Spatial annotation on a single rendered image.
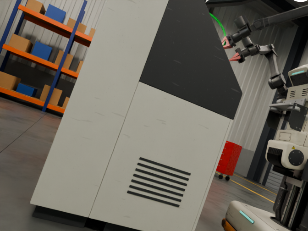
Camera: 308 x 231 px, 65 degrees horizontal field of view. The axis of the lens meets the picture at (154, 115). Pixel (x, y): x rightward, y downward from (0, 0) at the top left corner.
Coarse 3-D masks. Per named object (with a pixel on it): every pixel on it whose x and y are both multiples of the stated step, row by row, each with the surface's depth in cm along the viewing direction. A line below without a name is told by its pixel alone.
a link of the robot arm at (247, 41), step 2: (244, 38) 173; (246, 38) 172; (248, 38) 172; (242, 40) 174; (244, 40) 173; (246, 40) 172; (248, 40) 172; (250, 40) 173; (242, 42) 174; (244, 42) 173; (246, 42) 172; (248, 42) 172; (250, 42) 172; (244, 44) 174; (246, 44) 172; (248, 44) 172; (244, 46) 174; (256, 46) 175; (258, 46) 176; (260, 46) 177; (256, 48) 175; (258, 48) 174; (260, 48) 175; (256, 50) 175
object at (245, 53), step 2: (238, 48) 171; (240, 50) 171; (242, 50) 172; (244, 50) 171; (246, 50) 171; (236, 52) 176; (242, 52) 171; (244, 52) 171; (246, 52) 171; (248, 52) 171; (242, 54) 170; (244, 54) 171; (246, 54) 171; (248, 54) 172; (242, 56) 171; (244, 56) 172; (246, 56) 173; (242, 58) 171; (244, 58) 170; (242, 60) 174; (244, 60) 171
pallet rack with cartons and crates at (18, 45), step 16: (16, 0) 568; (32, 0) 596; (32, 16) 638; (48, 16) 605; (64, 16) 618; (80, 16) 616; (16, 32) 642; (64, 32) 678; (80, 32) 622; (0, 48) 565; (16, 48) 589; (48, 48) 618; (48, 64) 601; (64, 64) 627; (80, 64) 639; (0, 80) 583; (16, 80) 611; (16, 96) 584; (32, 96) 624; (48, 96) 606
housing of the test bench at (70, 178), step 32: (128, 0) 119; (160, 0) 123; (96, 32) 116; (128, 32) 120; (96, 64) 117; (128, 64) 121; (96, 96) 118; (128, 96) 122; (64, 128) 115; (96, 128) 118; (64, 160) 115; (96, 160) 119; (64, 192) 116; (96, 192) 120
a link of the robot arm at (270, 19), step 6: (306, 6) 139; (282, 12) 143; (288, 12) 141; (294, 12) 140; (300, 12) 140; (306, 12) 139; (264, 18) 144; (270, 18) 143; (276, 18) 143; (282, 18) 142; (288, 18) 142; (294, 18) 142; (264, 24) 144; (270, 24) 144; (276, 24) 145; (258, 30) 151
